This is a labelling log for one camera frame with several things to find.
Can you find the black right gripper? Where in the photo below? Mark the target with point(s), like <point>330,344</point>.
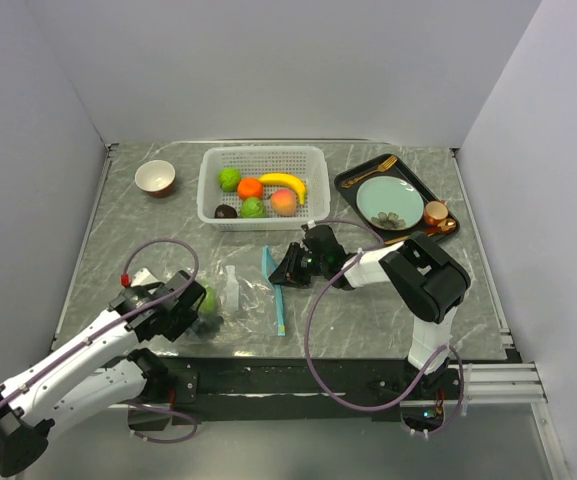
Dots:
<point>287,273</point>

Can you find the gold chopstick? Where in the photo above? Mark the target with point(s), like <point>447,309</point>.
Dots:
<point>396,240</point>

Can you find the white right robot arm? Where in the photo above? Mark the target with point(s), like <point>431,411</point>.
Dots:
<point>431,283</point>

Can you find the white perforated plastic basket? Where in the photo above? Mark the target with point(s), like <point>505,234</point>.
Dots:
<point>305,162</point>

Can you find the gold fork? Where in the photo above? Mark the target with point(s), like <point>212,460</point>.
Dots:
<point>381,168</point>

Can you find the clear zip top bag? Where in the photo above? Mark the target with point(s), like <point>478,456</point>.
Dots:
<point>251,307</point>

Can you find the fake orange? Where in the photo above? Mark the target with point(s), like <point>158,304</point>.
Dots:
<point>250,187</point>

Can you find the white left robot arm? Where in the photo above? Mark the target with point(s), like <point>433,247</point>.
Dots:
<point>106,363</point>

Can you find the teal floral plate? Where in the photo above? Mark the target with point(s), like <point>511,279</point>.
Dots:
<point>389,203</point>

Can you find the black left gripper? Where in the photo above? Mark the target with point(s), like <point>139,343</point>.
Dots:
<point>187,317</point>

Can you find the copper cup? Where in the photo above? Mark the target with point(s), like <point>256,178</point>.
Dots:
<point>435,212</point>

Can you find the fake green round vegetable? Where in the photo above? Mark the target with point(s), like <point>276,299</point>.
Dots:
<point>253,207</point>

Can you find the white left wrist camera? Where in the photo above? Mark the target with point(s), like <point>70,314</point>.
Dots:
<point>138,280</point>

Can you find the fake green leafy vegetable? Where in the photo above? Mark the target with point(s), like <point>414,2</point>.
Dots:
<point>209,304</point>

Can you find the fake red apple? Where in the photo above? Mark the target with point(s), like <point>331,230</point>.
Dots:
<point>284,202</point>

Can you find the black mounting base rail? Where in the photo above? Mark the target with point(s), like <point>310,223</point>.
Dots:
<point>238,389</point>

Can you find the fake green cabbage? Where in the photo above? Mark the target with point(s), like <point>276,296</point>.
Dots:
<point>229,179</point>

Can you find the red and white bowl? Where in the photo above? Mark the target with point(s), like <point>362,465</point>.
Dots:
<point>156,178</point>

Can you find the black rectangular tray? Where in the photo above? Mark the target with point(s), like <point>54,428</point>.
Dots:
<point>401,171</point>

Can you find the gold spoon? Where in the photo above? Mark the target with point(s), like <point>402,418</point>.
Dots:
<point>444,227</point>

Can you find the fake black grapes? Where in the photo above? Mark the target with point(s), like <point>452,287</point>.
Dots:
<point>206,327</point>

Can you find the fake yellow banana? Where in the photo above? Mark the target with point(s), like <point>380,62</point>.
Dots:
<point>286,180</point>

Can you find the fake dark purple fruit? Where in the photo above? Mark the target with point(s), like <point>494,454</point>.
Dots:
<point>225,211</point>

